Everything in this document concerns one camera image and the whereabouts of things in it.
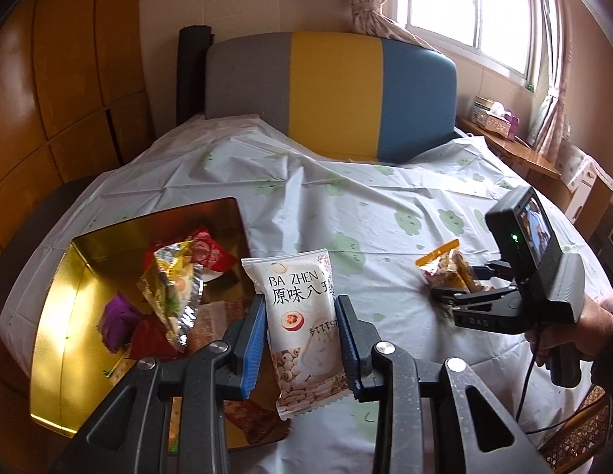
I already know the red white snack packet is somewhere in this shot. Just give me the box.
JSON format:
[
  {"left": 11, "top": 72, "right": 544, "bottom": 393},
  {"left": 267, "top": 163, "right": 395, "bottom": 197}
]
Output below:
[{"left": 143, "top": 227, "right": 236, "bottom": 284}]

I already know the beige side curtain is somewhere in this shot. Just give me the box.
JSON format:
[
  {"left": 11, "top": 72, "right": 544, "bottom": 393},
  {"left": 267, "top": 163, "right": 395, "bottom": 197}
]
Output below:
[{"left": 526, "top": 89, "right": 574, "bottom": 159}]

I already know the clear yellow-edged snack bag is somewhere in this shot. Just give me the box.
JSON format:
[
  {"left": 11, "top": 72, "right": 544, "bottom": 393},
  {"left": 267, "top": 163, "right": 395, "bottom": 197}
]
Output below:
[{"left": 415, "top": 238, "right": 495, "bottom": 307}]

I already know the patterned brown rug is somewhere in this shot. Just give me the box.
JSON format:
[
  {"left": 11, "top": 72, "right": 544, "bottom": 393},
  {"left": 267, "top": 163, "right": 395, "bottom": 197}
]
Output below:
[{"left": 538, "top": 385, "right": 613, "bottom": 465}]

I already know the black rolled mat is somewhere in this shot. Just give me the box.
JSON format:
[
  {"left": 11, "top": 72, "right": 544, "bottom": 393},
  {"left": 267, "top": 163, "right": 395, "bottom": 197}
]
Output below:
[{"left": 176, "top": 24, "right": 215, "bottom": 126}]

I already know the wooden side desk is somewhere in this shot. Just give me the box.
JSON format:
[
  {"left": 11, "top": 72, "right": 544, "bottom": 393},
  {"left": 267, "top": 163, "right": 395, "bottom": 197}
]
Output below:
[{"left": 457, "top": 116, "right": 574, "bottom": 208}]

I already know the gold maroon tin box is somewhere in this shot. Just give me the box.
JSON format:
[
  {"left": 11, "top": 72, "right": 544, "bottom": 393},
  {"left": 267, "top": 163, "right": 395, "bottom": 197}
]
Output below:
[{"left": 28, "top": 196, "right": 292, "bottom": 450}]

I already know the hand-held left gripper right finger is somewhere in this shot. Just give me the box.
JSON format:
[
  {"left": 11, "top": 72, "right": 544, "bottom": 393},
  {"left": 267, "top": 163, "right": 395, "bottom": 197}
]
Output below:
[{"left": 334, "top": 295, "right": 554, "bottom": 474}]

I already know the white patterned box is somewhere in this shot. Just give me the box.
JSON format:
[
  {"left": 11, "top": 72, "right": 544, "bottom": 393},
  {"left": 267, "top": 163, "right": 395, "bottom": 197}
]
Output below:
[{"left": 556, "top": 141, "right": 613, "bottom": 220}]

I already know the clear rice cake packet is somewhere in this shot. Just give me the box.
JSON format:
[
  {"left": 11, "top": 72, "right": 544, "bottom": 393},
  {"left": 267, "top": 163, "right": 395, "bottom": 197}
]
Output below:
[{"left": 188, "top": 299, "right": 250, "bottom": 356}]

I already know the wooden wardrobe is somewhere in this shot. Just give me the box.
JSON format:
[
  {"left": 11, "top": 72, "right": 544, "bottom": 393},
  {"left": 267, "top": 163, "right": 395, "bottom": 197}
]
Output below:
[{"left": 0, "top": 0, "right": 156, "bottom": 258}]

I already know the white printed snack packet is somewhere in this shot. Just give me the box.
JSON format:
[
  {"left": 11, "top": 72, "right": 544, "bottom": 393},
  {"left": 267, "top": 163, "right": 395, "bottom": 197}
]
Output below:
[{"left": 240, "top": 249, "right": 351, "bottom": 418}]

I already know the woven tissue box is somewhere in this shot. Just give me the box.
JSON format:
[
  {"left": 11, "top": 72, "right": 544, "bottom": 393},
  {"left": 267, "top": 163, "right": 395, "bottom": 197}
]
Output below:
[{"left": 472, "top": 96, "right": 509, "bottom": 134}]

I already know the plain red snack packet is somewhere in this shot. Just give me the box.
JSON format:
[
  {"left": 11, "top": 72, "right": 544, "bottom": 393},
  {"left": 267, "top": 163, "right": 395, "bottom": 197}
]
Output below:
[{"left": 131, "top": 316, "right": 181, "bottom": 360}]

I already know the purple snack packet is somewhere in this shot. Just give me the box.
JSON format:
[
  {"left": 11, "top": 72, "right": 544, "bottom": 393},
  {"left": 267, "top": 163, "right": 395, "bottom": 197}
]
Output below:
[{"left": 100, "top": 292, "right": 140, "bottom": 354}]

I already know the gold green foil packet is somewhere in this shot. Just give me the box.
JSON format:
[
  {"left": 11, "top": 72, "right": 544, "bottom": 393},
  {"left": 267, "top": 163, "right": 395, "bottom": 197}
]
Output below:
[{"left": 137, "top": 239, "right": 204, "bottom": 354}]

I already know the person's right hand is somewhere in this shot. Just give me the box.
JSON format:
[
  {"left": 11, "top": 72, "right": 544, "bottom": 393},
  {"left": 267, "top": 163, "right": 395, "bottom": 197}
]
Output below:
[{"left": 525, "top": 295, "right": 613, "bottom": 371}]

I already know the window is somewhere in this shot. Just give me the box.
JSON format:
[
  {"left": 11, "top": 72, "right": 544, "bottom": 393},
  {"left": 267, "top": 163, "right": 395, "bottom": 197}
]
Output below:
[{"left": 385, "top": 0, "right": 559, "bottom": 90}]

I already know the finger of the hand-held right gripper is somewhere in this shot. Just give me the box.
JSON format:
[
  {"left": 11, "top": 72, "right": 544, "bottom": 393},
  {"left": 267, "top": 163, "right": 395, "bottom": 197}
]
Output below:
[
  {"left": 431, "top": 284, "right": 522, "bottom": 331},
  {"left": 469, "top": 259, "right": 515, "bottom": 283}
]

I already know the black cable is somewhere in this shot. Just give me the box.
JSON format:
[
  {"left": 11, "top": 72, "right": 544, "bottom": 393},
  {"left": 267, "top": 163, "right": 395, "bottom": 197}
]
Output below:
[{"left": 513, "top": 350, "right": 613, "bottom": 433}]

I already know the beige tied curtain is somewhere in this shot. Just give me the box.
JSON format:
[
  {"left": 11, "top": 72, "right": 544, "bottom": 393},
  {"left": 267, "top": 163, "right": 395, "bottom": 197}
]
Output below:
[{"left": 337, "top": 0, "right": 438, "bottom": 53}]

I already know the white cloud print sheet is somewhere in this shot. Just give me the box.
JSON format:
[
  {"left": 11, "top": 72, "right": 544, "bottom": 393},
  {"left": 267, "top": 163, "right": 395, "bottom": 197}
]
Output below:
[{"left": 0, "top": 113, "right": 608, "bottom": 474}]

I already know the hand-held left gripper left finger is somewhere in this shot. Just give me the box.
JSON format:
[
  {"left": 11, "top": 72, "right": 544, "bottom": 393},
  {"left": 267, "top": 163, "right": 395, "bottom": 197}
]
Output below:
[{"left": 62, "top": 293, "right": 268, "bottom": 474}]

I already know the grey yellow blue headboard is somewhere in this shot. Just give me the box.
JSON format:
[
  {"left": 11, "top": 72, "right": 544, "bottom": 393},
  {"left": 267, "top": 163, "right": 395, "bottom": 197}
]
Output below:
[{"left": 204, "top": 31, "right": 458, "bottom": 166}]

